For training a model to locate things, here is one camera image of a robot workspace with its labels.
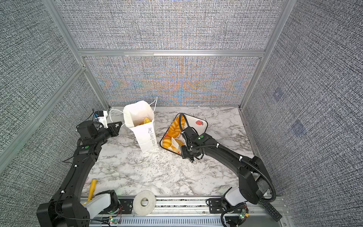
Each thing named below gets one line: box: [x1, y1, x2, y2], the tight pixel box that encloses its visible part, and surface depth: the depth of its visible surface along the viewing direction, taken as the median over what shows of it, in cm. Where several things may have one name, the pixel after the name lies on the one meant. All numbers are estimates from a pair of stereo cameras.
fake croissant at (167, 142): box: [162, 136, 173, 149], surface depth 96 cm
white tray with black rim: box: [159, 113, 208, 156], surface depth 101 cm
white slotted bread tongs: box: [171, 137, 180, 149], surface depth 89 cm
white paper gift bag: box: [122, 96, 159, 153], surface depth 88 cm
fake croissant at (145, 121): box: [139, 117, 152, 126], surface depth 94 cm
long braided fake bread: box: [167, 115, 186, 139], surface depth 103 cm
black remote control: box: [259, 200, 283, 222], surface depth 72 cm
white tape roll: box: [132, 190, 157, 216], surface depth 76 cm
